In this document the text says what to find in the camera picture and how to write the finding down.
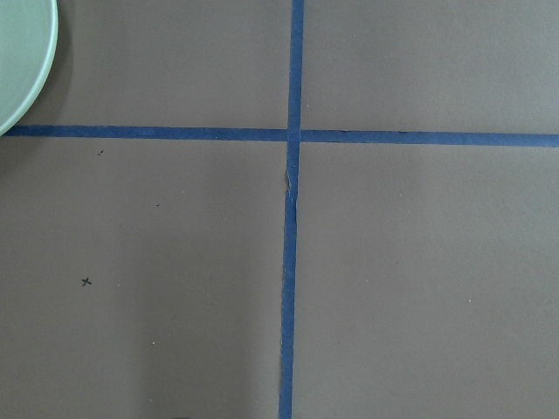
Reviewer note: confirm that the green plate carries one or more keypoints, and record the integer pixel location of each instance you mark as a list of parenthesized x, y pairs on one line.
[(29, 35)]

